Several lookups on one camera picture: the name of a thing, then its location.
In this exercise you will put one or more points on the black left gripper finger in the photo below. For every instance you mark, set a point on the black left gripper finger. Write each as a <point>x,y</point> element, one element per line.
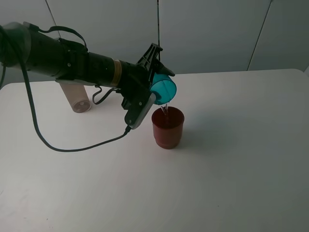
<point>147,60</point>

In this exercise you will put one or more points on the red plastic cup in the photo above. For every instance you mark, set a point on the red plastic cup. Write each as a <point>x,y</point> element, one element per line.
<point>168,128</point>

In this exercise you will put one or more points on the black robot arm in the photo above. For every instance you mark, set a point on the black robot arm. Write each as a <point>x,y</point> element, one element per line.
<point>27,47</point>

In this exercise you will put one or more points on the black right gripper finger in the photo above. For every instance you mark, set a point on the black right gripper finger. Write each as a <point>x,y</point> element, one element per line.
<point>161,69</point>

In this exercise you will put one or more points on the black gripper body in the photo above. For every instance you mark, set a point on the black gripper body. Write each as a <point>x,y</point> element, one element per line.
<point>134,80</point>

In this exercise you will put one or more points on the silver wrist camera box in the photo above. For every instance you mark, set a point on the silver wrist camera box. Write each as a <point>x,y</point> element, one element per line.
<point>138,109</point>

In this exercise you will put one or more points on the clear plastic water bottle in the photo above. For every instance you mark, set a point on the clear plastic water bottle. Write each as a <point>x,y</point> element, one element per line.
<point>77,97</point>

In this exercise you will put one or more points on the teal translucent plastic cup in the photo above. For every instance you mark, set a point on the teal translucent plastic cup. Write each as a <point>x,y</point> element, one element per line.
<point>164,89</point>

